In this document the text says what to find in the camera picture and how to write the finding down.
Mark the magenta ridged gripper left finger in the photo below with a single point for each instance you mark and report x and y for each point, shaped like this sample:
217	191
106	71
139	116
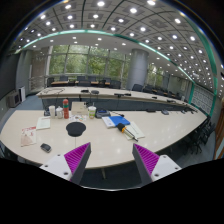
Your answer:
69	166

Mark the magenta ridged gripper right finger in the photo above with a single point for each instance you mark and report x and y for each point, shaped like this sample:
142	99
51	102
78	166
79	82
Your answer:
151	166

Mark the black computer mouse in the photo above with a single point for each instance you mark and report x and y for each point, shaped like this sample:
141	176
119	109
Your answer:
46	147

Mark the white paper sheets right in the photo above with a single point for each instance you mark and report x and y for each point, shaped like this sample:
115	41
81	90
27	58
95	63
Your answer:
135	130

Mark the yellow black handheld tool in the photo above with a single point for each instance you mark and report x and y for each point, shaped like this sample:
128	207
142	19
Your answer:
122	128

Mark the white paper booklet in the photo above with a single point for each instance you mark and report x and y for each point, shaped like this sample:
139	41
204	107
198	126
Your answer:
43	123

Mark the red and white leaflet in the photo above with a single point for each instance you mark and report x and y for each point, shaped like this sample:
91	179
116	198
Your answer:
28	136

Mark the clear lidded jar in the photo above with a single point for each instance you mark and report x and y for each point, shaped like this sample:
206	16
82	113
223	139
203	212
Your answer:
59	112

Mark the beige cardboard box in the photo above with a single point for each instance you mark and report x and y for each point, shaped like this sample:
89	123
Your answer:
79	108

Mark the blue folder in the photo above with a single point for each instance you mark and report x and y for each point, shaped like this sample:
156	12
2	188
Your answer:
119	119

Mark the green label drink cup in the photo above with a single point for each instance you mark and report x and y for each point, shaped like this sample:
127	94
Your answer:
91	111

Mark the grey desk device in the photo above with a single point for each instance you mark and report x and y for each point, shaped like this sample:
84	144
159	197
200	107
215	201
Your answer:
102	113

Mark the white paper cup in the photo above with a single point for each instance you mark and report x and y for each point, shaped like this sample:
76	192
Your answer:
52	111

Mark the red drink bottle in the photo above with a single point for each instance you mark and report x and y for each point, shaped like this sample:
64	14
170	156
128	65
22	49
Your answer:
66	108

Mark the long rear conference desk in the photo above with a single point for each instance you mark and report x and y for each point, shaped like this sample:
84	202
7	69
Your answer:
112	99

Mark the white floor appliance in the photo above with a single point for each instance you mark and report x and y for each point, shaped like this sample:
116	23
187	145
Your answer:
22	94

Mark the grey round pillar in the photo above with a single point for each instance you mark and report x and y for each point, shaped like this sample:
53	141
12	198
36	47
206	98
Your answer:
137	68

